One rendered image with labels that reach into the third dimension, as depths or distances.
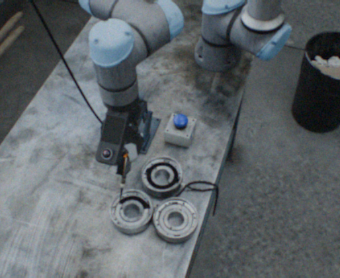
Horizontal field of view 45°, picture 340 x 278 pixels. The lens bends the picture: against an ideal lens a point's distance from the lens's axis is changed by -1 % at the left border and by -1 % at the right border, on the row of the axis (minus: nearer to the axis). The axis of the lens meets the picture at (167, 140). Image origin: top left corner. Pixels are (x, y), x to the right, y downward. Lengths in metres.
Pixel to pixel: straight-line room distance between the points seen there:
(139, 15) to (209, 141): 0.49
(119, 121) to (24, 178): 0.42
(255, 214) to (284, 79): 0.91
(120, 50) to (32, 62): 2.00
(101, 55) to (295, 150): 1.61
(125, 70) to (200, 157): 0.46
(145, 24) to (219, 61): 0.59
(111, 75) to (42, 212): 0.48
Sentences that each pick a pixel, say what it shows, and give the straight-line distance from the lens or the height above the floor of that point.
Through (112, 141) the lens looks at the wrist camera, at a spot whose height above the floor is 1.08.
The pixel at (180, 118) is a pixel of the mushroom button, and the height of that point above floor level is 0.88.
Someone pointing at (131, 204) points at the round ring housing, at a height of 0.82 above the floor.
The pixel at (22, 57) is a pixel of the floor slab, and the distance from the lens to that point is 2.73.
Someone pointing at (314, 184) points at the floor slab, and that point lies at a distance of 2.10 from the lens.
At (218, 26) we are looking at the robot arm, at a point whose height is 0.97.
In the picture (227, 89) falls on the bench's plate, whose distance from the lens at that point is 1.28.
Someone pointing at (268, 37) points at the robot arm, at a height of 1.01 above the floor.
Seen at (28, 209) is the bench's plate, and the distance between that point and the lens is 1.09.
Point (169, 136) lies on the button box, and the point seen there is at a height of 0.83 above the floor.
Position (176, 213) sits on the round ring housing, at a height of 0.82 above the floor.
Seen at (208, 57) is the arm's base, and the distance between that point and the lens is 1.31.
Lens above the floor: 1.72
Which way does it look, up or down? 54 degrees down
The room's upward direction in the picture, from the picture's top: 1 degrees counter-clockwise
